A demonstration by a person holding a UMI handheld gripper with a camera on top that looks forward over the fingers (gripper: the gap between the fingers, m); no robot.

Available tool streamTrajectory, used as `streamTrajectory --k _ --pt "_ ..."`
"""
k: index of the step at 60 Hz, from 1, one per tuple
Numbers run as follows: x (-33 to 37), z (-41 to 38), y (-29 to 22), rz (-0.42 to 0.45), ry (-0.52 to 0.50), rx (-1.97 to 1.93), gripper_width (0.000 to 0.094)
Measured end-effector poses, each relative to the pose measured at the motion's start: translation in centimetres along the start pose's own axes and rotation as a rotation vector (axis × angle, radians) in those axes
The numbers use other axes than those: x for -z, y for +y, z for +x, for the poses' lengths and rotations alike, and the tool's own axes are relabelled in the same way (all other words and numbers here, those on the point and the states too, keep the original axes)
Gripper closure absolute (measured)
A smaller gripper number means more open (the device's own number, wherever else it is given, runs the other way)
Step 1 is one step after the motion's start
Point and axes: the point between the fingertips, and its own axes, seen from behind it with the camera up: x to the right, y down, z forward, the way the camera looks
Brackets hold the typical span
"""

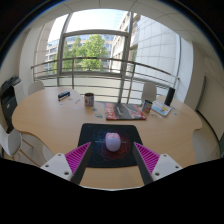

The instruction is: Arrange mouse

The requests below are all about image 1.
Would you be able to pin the red and black magazine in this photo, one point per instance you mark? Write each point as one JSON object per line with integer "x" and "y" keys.
{"x": 125, "y": 111}

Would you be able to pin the white mug with blue print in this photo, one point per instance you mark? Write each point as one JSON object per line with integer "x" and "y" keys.
{"x": 147, "y": 106}

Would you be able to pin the white and blue booklet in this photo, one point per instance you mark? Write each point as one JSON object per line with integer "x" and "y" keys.
{"x": 161, "y": 108}

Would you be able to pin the white chair with wooden legs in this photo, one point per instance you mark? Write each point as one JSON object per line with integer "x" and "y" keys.
{"x": 10, "y": 141}

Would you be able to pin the black mouse pad with swirls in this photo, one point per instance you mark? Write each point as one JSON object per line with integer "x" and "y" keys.
{"x": 96, "y": 136}

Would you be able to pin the green tree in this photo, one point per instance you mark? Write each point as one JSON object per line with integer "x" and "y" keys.
{"x": 90, "y": 50}

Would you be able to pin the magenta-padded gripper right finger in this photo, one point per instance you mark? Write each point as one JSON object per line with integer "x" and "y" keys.
{"x": 165, "y": 166}

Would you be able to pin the black and white printer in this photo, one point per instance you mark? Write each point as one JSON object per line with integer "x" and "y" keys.
{"x": 10, "y": 100}

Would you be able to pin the pink and lilac computer mouse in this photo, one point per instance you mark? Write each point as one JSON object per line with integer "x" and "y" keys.
{"x": 113, "y": 141}

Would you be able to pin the grey metal balcony railing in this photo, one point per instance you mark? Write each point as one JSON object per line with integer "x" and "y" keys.
{"x": 100, "y": 60}

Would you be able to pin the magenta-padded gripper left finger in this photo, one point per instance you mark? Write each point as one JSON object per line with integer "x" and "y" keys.
{"x": 60, "y": 165}

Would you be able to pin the white mug with strawberry print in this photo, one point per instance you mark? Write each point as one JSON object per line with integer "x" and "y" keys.
{"x": 89, "y": 100}

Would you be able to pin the black cylindrical bottle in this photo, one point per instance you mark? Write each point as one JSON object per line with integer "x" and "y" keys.
{"x": 169, "y": 96}

